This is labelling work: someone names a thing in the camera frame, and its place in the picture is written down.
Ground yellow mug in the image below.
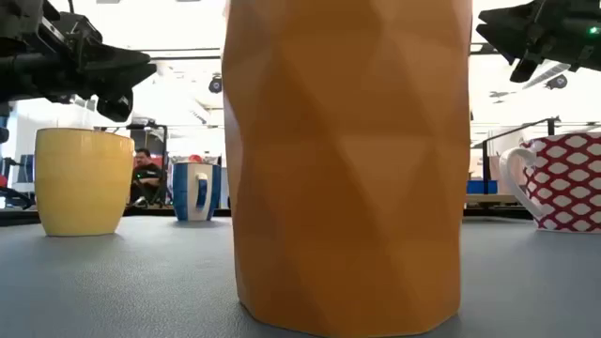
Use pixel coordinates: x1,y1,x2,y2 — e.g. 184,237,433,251
34,127,136,238

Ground blue box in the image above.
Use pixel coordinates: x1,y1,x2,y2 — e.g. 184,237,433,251
466,179,499,195

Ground blue ceramic mug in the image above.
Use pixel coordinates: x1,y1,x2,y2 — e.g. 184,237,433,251
171,161,223,223

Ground red and black cable loop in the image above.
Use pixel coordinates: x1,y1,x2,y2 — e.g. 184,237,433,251
0,174,37,211

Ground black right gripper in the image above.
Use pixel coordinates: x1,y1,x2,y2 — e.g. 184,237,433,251
476,0,601,85

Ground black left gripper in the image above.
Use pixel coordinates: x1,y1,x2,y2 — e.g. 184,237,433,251
0,11,158,123

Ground person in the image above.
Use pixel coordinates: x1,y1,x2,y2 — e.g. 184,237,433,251
130,147,166,207

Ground computer monitor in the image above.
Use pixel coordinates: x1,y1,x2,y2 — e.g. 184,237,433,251
16,153,36,185

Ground orange faceted mug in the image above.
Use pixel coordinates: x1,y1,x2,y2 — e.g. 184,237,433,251
221,0,474,338

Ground blue-grey table mat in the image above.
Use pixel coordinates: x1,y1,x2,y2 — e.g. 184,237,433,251
0,214,601,338

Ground floral cloth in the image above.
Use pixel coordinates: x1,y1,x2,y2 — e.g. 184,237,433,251
167,153,222,165

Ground wooden shelf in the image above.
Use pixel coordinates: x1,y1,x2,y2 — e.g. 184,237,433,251
464,193,518,206

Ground black background rig frame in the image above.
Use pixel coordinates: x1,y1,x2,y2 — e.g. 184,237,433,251
92,119,169,208

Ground red white patterned mug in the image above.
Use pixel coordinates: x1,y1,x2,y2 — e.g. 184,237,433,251
498,131,601,234

